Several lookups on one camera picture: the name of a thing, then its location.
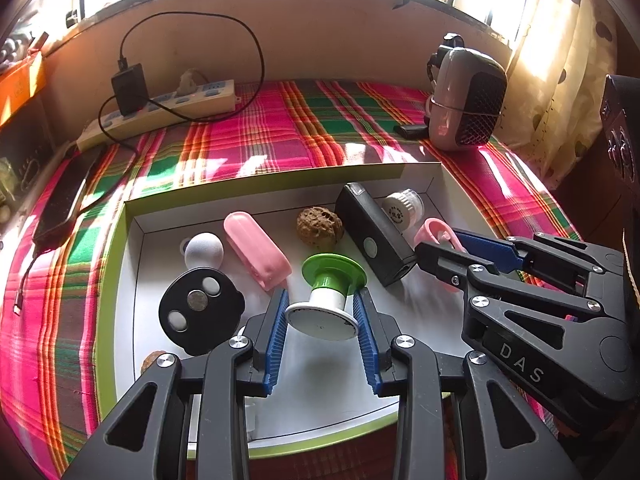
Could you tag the dark ridged walnut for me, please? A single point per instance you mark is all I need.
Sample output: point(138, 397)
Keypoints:
point(149, 362)

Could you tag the cream power strip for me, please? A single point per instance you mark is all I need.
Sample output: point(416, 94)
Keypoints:
point(210, 95)

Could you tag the small black flat object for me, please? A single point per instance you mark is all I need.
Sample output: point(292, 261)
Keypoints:
point(410, 131)

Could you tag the small dark sill object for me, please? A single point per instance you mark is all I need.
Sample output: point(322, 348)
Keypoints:
point(72, 16)

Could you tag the green white spool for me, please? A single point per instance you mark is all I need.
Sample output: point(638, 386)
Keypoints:
point(325, 285)

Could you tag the small grey black heater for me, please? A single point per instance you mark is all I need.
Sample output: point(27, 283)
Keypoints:
point(470, 100)

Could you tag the dark smartphone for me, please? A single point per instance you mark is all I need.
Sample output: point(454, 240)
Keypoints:
point(62, 200)

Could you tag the light pitted walnut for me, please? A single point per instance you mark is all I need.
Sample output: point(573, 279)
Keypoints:
point(315, 227)

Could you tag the white ribbed cap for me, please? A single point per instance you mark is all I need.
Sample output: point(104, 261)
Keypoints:
point(400, 210)

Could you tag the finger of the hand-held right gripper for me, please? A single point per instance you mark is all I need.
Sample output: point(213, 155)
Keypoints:
point(485, 250)
point(500, 340)

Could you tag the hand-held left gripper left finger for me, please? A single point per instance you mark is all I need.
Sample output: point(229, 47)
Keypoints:
point(277, 340)

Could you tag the black charger adapter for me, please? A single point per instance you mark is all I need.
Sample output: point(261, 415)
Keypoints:
point(130, 90)

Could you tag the green white cardboard box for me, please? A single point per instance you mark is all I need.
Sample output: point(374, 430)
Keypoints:
point(320, 380)

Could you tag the shelf of small trinkets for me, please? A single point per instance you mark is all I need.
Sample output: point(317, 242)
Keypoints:
point(7, 175)

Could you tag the white mushroom-shaped knob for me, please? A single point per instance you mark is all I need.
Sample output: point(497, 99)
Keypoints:
point(204, 252)

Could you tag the plastic bag of clutter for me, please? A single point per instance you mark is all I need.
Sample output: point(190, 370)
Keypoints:
point(15, 47)

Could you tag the pink earphone case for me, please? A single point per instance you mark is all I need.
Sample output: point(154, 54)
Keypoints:
point(255, 247)

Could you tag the white plug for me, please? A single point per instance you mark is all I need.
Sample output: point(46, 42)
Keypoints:
point(189, 81)

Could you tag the cream dotted curtain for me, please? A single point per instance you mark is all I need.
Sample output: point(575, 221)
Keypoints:
point(565, 85)

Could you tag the orange plastic tray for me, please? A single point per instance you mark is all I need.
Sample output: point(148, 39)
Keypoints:
point(20, 85)

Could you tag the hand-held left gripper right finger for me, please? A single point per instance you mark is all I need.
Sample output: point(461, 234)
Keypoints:
point(365, 340)

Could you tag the black rectangular device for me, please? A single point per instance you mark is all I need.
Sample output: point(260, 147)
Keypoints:
point(360, 215)

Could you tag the black round button device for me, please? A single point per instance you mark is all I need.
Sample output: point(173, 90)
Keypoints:
point(220, 320)

